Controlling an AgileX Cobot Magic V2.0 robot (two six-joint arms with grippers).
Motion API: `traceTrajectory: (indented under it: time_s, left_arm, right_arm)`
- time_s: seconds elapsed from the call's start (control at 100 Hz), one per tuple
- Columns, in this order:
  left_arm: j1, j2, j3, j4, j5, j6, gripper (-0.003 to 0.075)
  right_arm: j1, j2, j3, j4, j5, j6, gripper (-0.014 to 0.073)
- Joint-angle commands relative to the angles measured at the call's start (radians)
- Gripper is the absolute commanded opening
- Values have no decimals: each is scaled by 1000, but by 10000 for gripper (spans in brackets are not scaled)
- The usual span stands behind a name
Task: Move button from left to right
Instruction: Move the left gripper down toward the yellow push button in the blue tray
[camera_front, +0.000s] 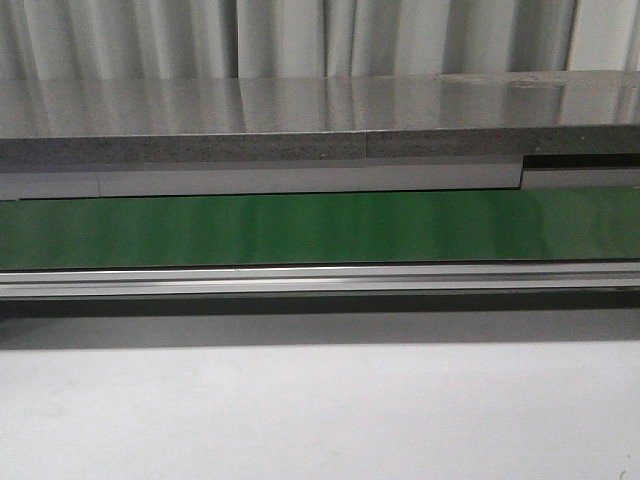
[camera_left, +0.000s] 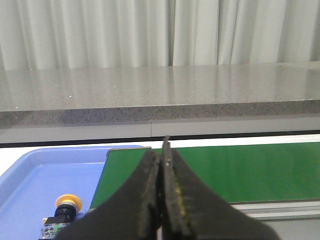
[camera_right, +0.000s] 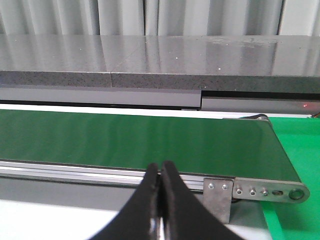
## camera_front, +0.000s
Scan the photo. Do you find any green conveyor belt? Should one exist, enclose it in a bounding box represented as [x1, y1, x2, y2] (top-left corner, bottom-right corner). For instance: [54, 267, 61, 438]
[1, 188, 639, 271]

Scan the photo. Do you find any white pleated curtain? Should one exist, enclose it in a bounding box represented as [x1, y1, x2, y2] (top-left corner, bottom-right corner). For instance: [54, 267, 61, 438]
[1, 1, 639, 80]

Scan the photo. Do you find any aluminium front conveyor rail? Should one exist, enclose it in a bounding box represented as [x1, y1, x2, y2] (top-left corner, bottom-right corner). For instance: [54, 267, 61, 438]
[1, 261, 639, 299]

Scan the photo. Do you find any grey rear conveyor rail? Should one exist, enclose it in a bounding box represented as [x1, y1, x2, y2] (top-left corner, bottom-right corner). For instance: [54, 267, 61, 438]
[1, 154, 639, 200]

